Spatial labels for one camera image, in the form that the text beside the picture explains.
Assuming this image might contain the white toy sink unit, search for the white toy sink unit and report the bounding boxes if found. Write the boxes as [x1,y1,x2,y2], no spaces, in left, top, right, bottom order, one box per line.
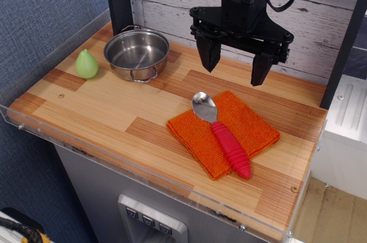
[310,75,366,199]

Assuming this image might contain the black right frame post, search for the black right frame post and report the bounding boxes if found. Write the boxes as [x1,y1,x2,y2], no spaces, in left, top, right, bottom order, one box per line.
[319,0,366,109]

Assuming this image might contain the clear acrylic table guard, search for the clear acrylic table guard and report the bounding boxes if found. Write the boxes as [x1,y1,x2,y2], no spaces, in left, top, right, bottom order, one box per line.
[1,11,326,242]

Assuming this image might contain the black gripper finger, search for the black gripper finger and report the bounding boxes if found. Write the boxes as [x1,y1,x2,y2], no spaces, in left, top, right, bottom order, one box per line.
[251,53,273,87]
[196,32,221,72]

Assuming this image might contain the yellow black object corner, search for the yellow black object corner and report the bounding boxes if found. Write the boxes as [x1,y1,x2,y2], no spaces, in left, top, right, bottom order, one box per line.
[1,217,52,243]

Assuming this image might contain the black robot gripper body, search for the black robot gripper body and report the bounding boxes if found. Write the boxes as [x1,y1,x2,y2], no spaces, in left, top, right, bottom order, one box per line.
[189,0,294,64]

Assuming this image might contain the green plastic pear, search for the green plastic pear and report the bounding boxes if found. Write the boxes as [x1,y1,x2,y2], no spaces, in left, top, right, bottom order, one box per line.
[75,49,99,79]

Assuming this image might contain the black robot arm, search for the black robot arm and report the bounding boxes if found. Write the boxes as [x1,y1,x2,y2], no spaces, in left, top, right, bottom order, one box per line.
[190,0,294,86]

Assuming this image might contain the orange folded cloth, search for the orange folded cloth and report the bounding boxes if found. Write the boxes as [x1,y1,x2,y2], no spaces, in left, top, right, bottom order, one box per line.
[167,91,280,180]

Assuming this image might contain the silver dispenser button panel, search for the silver dispenser button panel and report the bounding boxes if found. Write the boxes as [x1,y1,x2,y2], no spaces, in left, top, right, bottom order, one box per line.
[118,194,189,242]

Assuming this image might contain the grey toy fridge cabinet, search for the grey toy fridge cabinet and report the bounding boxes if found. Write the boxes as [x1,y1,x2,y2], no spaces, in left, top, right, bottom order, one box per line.
[56,146,265,242]

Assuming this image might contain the red handled metal spoon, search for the red handled metal spoon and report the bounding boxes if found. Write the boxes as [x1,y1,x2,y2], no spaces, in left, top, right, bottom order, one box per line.
[192,92,251,179]

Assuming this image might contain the stainless steel pot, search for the stainless steel pot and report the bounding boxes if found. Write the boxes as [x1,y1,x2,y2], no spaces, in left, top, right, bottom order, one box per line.
[104,25,170,83]

